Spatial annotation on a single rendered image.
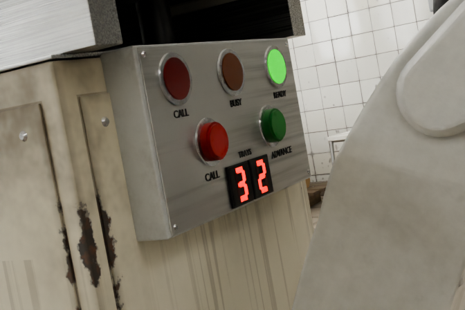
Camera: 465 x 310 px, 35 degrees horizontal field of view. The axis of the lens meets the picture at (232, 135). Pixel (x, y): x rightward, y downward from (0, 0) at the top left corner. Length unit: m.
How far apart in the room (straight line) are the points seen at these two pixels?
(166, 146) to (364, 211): 0.15
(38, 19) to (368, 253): 0.28
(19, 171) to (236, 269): 0.22
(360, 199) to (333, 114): 4.49
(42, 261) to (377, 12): 4.38
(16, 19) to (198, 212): 0.19
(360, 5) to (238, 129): 4.28
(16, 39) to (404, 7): 4.29
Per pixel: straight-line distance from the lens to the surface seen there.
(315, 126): 5.08
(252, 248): 0.67
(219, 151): 0.56
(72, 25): 0.50
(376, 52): 4.83
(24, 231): 0.54
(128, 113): 0.52
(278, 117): 0.65
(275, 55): 0.68
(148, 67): 0.52
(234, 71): 0.61
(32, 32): 0.52
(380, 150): 0.49
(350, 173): 0.51
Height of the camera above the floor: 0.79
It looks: 3 degrees down
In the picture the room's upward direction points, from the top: 10 degrees counter-clockwise
